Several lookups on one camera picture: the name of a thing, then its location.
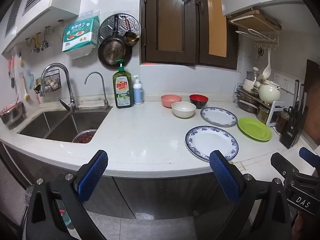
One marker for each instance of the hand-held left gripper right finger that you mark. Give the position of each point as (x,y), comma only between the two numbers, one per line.
(225,180)

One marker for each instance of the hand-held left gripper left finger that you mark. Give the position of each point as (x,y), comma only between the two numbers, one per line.
(92,177)

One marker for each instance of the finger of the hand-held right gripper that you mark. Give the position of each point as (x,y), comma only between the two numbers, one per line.
(283,166)
(310,156)

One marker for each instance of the blue patterned white plate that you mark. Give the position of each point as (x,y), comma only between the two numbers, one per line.
(212,143)
(218,116)

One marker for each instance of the green plate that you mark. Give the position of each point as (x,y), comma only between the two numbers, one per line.
(253,128)

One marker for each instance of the white bowl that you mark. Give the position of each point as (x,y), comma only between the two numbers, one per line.
(183,110)

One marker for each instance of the red and black bowl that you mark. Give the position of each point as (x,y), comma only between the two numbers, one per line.
(198,101)

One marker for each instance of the person's right hand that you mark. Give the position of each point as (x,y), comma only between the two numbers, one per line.
(303,226)

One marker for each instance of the black knife block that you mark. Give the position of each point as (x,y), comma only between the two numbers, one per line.
(291,135)

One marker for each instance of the steel strainer with red fruit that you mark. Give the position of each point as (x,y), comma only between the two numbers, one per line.
(83,137)

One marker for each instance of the glass jar with dark contents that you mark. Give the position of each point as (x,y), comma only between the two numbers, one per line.
(283,121)

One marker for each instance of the white pot rack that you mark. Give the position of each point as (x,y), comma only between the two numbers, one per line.
(275,112)

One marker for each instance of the small stainless steel pot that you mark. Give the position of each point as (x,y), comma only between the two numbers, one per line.
(262,115)

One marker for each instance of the dark brown board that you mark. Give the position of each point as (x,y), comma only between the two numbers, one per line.
(313,100)

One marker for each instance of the grey base cabinet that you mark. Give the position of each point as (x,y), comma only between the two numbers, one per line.
(150,195)

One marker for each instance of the stainless steel sink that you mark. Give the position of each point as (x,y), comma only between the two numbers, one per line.
(57,125)

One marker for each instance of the wide stainless steel pot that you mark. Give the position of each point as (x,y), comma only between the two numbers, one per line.
(247,103)

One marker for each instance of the cream ceramic kettle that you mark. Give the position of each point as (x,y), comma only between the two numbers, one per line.
(268,93)

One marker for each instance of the tall steel kitchen faucet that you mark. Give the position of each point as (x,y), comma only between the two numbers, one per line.
(70,97)

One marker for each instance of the thin steel gooseneck faucet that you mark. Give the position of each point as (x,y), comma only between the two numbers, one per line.
(104,95)

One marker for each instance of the green dish soap bottle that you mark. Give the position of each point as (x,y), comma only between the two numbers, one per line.
(122,92)

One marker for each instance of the cream pot with glass lid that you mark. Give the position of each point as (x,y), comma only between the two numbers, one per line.
(250,81)

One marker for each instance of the white soup ladle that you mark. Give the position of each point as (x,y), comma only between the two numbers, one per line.
(267,71)

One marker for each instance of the white and blue pump bottle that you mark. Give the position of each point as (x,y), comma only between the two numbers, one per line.
(138,92)

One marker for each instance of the steel bowl with pink rim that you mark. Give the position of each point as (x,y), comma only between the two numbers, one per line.
(11,116)

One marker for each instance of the yellow dish brush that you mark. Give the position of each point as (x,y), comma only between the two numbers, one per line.
(25,93)

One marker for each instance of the hanging scissors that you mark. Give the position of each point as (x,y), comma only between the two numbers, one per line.
(260,52)

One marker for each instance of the dark frying pan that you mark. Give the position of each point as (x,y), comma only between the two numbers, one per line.
(113,53)

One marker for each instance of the pink hanging utensil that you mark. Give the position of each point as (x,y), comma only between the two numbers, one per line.
(11,72)

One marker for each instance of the brass ladle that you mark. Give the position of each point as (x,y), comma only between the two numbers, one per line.
(131,38)

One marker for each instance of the wooden cutting board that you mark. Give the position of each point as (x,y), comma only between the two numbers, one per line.
(257,21)

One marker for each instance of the paper towel pack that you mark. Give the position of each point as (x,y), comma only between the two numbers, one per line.
(80,32)

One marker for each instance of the round metal steamer rack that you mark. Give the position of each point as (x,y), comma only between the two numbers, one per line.
(133,25)

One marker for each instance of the white wall outlet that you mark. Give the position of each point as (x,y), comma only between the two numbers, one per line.
(283,81)

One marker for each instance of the yellow wall hook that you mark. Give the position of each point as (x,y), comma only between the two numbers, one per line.
(35,41)

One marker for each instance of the dark brown window frame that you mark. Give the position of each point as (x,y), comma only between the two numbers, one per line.
(150,30)

